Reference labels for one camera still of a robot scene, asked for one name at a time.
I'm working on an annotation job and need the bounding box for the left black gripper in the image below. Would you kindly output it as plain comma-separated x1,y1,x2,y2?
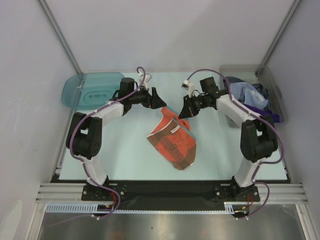
128,85,166,110

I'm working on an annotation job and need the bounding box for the brown orange towel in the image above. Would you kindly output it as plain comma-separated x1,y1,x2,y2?
147,106,197,171

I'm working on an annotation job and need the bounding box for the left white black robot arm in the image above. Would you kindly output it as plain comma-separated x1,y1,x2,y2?
65,73,167,200

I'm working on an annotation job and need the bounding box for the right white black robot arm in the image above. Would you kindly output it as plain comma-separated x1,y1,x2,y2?
178,77,278,201

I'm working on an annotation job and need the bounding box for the dark blue grey towel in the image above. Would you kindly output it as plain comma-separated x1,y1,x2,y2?
226,76,271,110

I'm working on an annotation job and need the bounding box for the light blue towel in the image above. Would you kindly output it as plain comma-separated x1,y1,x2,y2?
230,82,269,110

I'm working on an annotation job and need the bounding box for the teal plastic bin lid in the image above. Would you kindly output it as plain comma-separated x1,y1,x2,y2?
61,72,125,111

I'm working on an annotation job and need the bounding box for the clear grey plastic bin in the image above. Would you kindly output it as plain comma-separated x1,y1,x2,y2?
219,64,288,125

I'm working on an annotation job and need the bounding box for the purple towel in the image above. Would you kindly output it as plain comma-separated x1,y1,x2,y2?
244,104,282,123

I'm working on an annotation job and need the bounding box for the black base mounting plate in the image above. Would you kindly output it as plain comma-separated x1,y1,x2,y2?
81,180,260,211

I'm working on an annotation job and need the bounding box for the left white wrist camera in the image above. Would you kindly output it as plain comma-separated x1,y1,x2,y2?
136,66,152,90

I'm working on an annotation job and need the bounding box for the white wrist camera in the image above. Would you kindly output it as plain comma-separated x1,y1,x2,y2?
181,80,195,97
136,66,152,90

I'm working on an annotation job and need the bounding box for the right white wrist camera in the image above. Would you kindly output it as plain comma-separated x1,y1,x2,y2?
181,80,195,97

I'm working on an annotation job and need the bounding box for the light blue cable duct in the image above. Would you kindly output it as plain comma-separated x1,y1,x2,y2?
46,201,253,215

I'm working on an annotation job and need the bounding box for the left aluminium corner post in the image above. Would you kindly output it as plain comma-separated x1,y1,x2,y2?
36,0,83,74

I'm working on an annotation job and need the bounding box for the aluminium corner post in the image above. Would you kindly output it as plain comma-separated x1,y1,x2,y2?
36,0,83,74
255,0,303,76

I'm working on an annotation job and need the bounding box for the right aluminium corner post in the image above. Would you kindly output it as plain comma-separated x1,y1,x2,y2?
255,0,303,76

